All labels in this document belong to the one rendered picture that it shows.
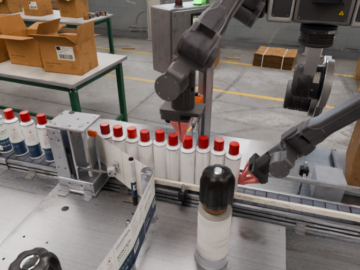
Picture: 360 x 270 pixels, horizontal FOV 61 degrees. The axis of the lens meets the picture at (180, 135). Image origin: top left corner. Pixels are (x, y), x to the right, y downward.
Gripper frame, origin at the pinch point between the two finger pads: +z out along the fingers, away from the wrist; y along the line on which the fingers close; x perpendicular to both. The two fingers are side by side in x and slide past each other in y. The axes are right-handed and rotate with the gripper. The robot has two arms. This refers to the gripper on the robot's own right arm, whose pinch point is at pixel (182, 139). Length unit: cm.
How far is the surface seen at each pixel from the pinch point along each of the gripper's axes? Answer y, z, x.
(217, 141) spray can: 6.8, 10.3, 19.0
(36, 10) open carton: -327, 24, 355
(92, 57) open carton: -119, 28, 156
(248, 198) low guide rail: 19.0, 28.1, 15.2
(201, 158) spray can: 2.0, 17.0, 17.7
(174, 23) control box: -7.4, -25.1, 18.2
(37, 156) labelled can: -66, 29, 19
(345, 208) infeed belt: 50, 31, 22
